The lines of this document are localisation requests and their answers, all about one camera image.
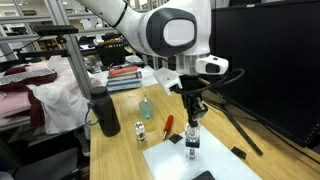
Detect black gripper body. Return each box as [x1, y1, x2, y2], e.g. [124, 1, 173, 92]
[179, 74, 209, 100]

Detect clear glass jar lid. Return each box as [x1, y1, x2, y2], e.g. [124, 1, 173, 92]
[186, 123, 200, 132]

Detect black square pad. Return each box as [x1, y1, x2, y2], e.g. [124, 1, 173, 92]
[168, 133, 184, 145]

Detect black monitor stand legs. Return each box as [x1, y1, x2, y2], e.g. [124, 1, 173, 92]
[203, 89, 265, 157]

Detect small glass shaker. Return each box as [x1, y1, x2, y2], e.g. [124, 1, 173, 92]
[133, 121, 148, 144]

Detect small black block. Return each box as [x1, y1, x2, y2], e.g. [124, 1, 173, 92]
[231, 145, 248, 160]

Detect white table mat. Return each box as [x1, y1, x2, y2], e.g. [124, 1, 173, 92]
[142, 125, 264, 180]

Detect black rectangular case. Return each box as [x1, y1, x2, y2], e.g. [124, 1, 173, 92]
[191, 170, 216, 180]

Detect grey purple book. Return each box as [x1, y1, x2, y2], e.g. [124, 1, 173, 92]
[106, 71, 144, 84]

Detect blue white book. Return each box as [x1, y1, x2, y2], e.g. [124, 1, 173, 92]
[105, 79, 143, 93]

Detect red book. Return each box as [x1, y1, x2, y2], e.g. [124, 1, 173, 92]
[108, 65, 140, 78]

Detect large black monitor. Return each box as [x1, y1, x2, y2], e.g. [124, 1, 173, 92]
[210, 0, 320, 149]

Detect black water bottle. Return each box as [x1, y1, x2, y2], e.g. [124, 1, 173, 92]
[84, 86, 122, 138]

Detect black storage basket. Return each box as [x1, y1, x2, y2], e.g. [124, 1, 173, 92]
[96, 41, 127, 67]

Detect white cloth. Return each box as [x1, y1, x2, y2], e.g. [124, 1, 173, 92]
[26, 55, 103, 136]

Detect dark red cloth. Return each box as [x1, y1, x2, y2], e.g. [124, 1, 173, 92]
[2, 65, 58, 128]

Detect dark grey chair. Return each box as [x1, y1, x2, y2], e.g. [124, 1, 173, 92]
[12, 146, 80, 180]

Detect grey keyboard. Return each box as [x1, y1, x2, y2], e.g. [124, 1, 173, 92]
[0, 67, 56, 87]

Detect pink cloth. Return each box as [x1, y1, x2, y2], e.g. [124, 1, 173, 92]
[0, 89, 33, 118]

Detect red-handled screwdriver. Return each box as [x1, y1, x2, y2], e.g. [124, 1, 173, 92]
[161, 114, 175, 141]

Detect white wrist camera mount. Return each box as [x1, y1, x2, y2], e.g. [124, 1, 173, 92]
[152, 67, 184, 96]

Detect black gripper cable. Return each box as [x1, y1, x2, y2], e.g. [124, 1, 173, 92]
[173, 67, 246, 96]

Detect aluminium frame post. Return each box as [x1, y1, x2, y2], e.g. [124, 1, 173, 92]
[44, 0, 95, 101]

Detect black camera on bar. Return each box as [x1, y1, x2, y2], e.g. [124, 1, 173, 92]
[32, 24, 80, 37]

